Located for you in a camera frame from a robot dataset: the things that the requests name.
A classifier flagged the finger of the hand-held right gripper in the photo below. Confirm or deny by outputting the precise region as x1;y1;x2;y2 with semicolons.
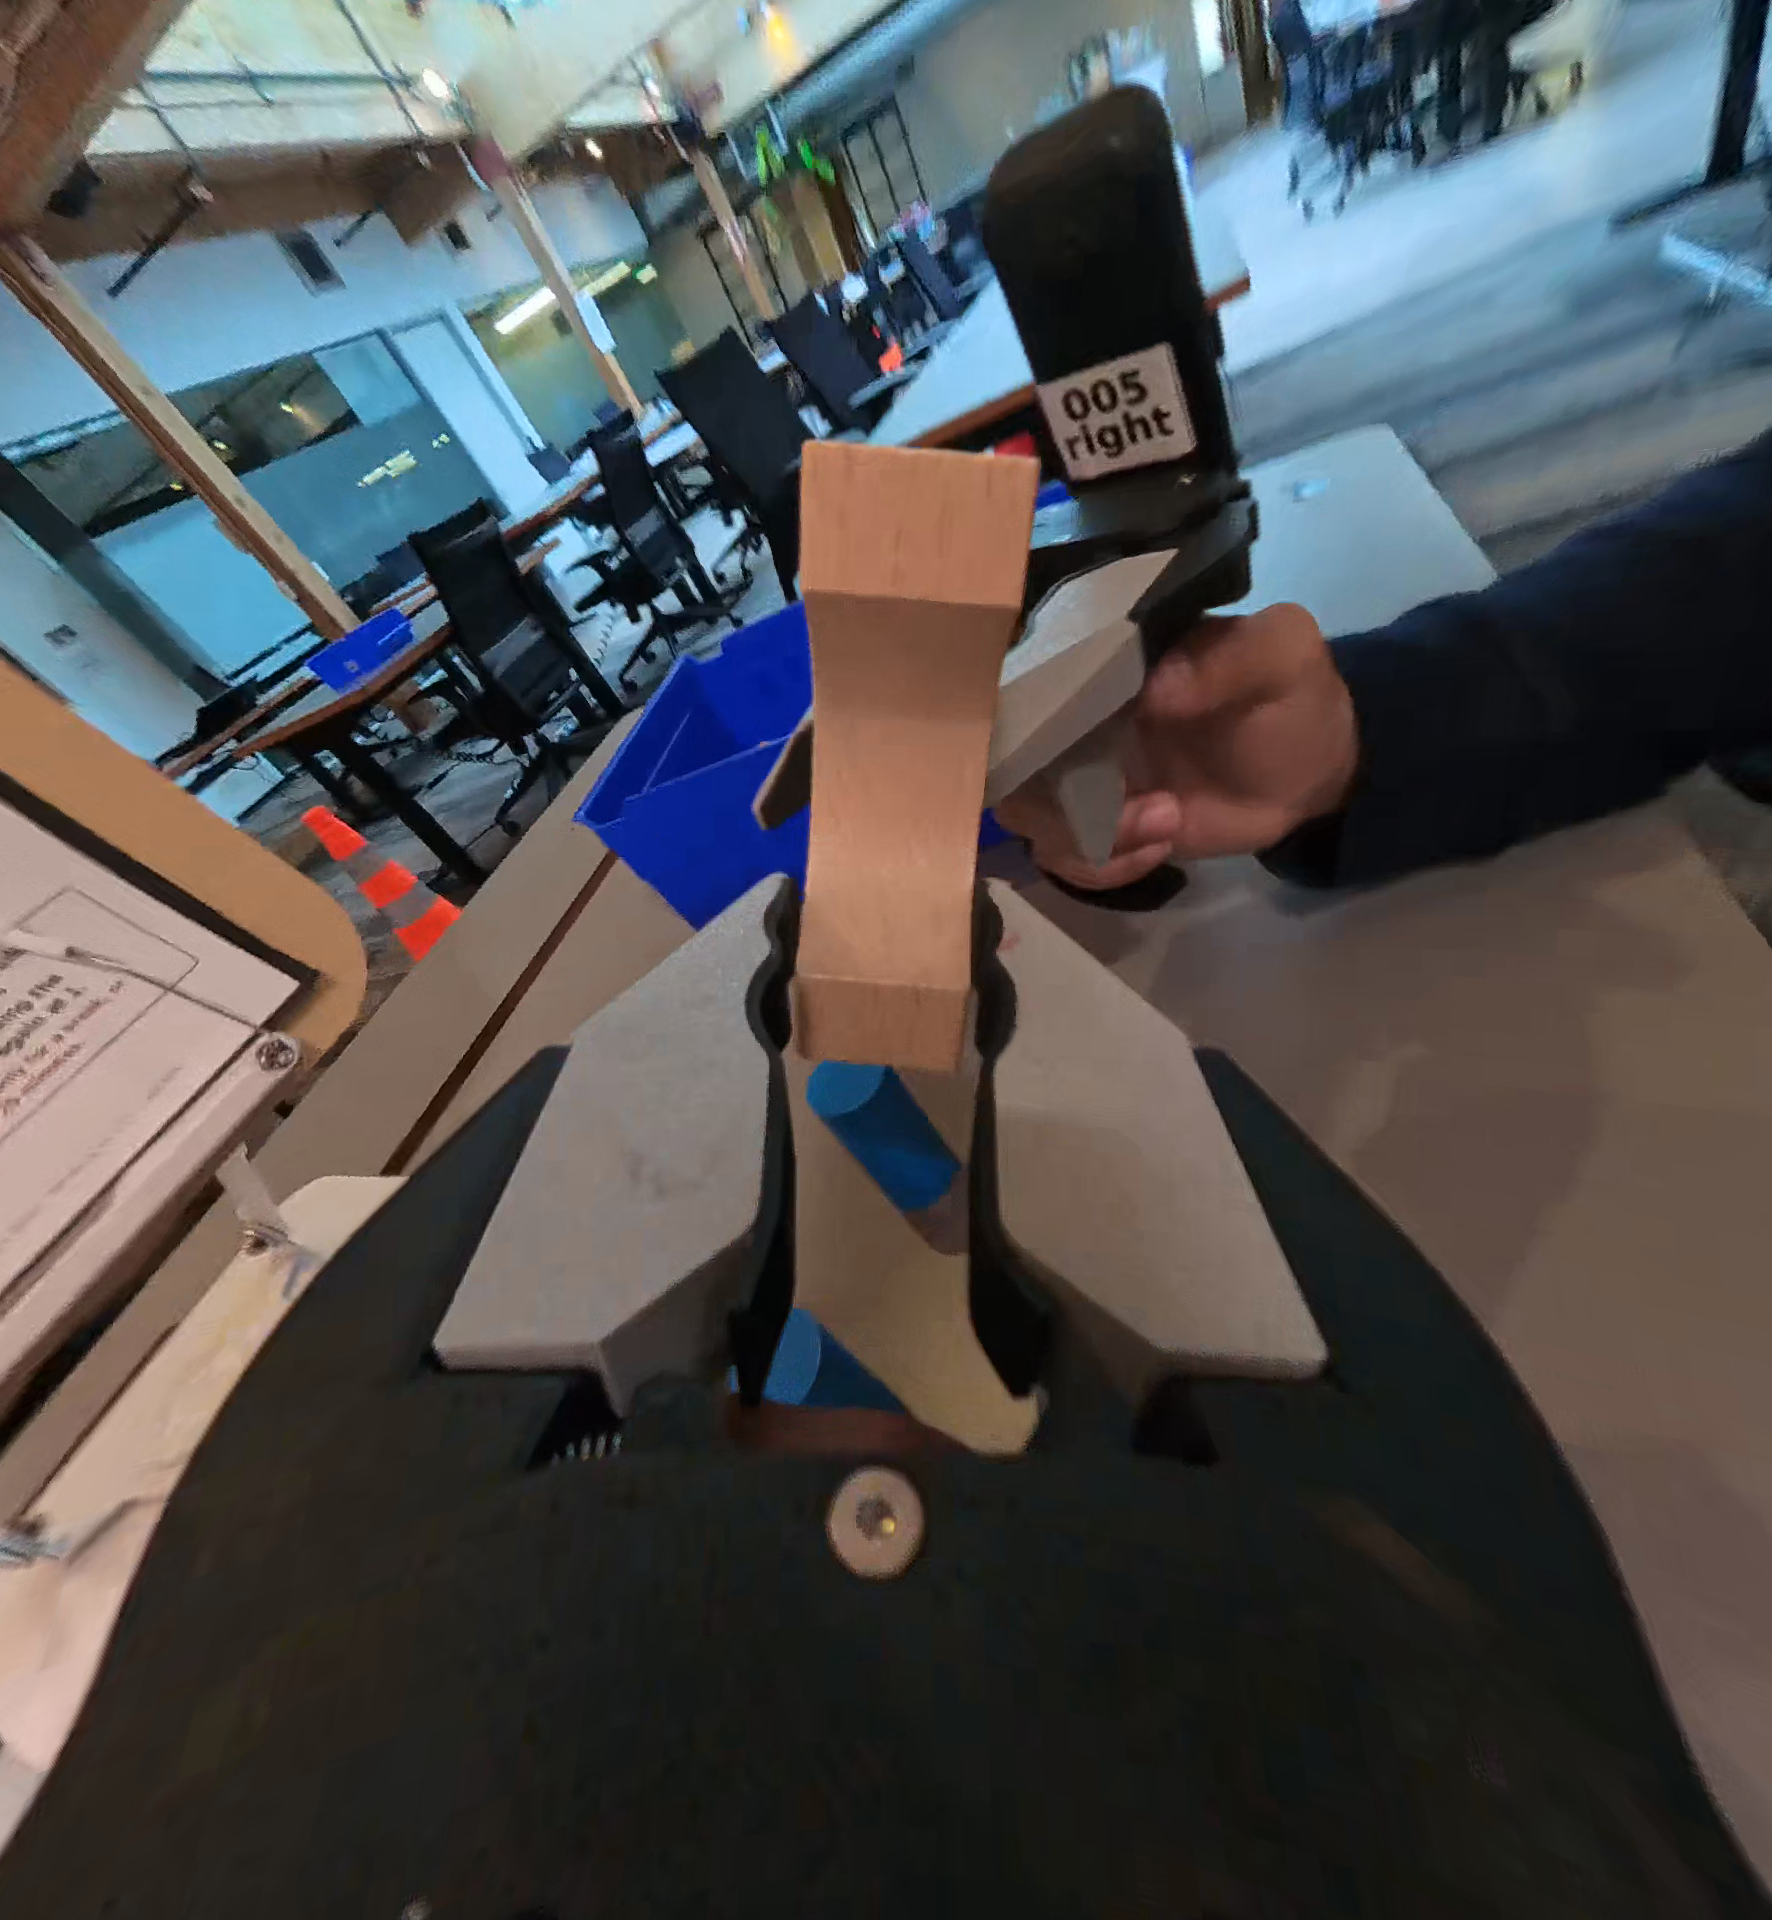
749;706;831;837
984;550;1182;809

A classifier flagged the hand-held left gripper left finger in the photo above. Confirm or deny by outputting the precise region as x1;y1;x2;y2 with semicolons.
430;874;800;1413

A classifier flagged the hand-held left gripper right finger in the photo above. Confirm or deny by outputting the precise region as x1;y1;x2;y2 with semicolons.
971;880;1332;1404

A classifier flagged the wooden arch block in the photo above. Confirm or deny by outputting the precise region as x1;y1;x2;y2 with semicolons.
751;439;1042;1074

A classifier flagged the blue storage bin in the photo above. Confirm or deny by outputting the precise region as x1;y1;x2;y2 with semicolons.
573;601;1014;932

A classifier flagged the blue wooden cylinder block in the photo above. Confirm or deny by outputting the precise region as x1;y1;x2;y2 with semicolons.
744;1309;910;1415
806;1062;965;1220

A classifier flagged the person's right forearm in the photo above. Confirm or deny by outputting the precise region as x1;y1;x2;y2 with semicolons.
1253;399;1772;889

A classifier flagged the person's right hand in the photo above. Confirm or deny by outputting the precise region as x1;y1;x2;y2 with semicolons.
999;601;1364;894

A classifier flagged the black office chair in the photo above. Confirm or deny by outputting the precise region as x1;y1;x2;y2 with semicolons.
587;417;746;640
655;326;816;602
408;501;634;781

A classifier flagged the orange traffic cone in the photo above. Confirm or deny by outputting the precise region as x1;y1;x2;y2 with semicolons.
301;806;463;961

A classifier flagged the small blue bin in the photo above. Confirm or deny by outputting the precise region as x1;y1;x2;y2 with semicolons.
305;607;416;693

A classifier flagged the wooden office desk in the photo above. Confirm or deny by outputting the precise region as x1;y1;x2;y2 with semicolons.
165;592;573;887

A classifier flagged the white desk stand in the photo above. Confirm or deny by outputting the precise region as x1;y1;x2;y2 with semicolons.
0;1026;408;1779

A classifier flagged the instruction sheet board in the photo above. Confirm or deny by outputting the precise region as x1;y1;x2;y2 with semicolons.
0;601;370;1480

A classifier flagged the black floor stand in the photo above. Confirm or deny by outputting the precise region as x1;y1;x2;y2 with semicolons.
1612;0;1772;325

